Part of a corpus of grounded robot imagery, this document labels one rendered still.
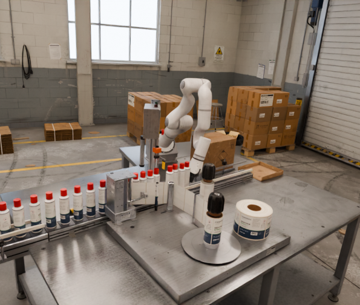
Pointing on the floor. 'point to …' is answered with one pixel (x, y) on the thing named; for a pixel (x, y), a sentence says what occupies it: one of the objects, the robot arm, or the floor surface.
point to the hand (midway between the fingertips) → (190, 179)
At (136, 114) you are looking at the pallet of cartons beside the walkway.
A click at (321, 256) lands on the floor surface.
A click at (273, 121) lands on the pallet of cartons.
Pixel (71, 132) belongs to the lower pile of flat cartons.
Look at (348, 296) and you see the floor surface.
